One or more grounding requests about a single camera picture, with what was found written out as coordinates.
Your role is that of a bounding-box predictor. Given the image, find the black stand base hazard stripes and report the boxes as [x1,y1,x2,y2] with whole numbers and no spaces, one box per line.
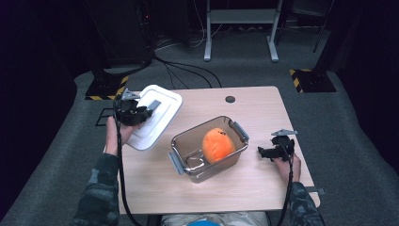
[289,69,337,94]
[85,73,130,102]

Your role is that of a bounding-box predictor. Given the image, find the person's left hand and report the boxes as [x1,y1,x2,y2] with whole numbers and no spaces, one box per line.
[104,116,142,156]

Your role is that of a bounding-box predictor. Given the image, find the person's right hand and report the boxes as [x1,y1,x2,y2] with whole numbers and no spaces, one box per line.
[272,153,302,184]

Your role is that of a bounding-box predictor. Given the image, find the white box lid grey handle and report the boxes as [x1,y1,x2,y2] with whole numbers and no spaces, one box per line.
[126,84,184,152]

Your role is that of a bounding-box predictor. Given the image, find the white metal desk frame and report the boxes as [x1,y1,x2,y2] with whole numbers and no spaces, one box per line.
[203,0,285,63]

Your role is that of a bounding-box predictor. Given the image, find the black floor cable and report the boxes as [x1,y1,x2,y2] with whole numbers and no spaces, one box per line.
[161,60,190,90]
[153,55,223,89]

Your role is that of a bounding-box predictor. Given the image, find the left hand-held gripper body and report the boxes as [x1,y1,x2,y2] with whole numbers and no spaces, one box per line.
[113,89,148,126]

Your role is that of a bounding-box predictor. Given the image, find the brown transparent storage box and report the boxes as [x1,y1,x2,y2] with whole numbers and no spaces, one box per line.
[168,115,250,184]

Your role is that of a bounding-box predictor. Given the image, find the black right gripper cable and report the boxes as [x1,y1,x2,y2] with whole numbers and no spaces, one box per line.
[275,140,296,226]

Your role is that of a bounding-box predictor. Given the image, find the black computer tower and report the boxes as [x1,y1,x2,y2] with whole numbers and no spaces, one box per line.
[93,0,155,69]

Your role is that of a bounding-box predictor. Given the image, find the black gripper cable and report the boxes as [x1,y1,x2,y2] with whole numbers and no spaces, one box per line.
[112,95,144,226]
[275,140,296,226]

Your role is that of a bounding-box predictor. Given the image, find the grey tape piece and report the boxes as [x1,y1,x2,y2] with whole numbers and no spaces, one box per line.
[305,186,327,195]

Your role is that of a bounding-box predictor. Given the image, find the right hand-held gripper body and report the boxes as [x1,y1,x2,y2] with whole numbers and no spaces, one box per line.
[271,129,298,162]

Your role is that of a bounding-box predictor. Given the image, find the white floor cable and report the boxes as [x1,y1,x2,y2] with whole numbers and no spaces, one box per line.
[154,0,224,51]

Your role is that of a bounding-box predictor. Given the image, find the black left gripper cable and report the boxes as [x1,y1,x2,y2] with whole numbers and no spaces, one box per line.
[112,95,144,226]

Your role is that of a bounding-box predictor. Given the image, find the orange plush toy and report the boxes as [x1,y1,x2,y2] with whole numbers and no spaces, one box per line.
[201,127,237,165]

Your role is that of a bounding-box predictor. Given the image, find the blue round object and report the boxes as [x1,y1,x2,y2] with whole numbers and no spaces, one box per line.
[184,220,222,226]

